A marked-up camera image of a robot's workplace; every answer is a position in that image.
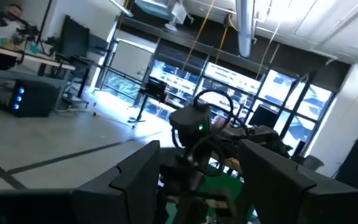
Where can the glass window wall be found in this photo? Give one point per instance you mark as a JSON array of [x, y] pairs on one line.
[[228, 77]]

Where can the person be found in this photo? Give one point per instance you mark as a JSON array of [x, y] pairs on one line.
[[5, 31]]

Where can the white desk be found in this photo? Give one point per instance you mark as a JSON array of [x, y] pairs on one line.
[[42, 59]]

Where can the black computer tower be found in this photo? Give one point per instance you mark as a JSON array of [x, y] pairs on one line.
[[39, 99]]

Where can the teal cup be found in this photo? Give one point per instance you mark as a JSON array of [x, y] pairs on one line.
[[34, 48]]

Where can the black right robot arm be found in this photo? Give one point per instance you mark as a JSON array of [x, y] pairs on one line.
[[191, 124]]

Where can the black background robot arm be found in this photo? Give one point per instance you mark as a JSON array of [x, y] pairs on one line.
[[26, 30]]

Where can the green floor mat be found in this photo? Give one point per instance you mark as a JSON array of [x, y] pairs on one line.
[[225, 186]]

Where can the small black monitor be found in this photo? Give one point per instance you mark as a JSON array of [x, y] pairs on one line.
[[264, 116]]

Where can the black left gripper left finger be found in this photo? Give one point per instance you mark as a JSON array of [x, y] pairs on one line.
[[129, 193]]

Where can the grey waste bin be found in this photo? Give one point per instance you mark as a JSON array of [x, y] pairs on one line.
[[313, 162]]

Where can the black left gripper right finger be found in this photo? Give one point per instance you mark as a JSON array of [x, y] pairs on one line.
[[272, 193]]

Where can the black desk stand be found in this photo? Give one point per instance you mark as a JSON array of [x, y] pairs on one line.
[[155, 88]]

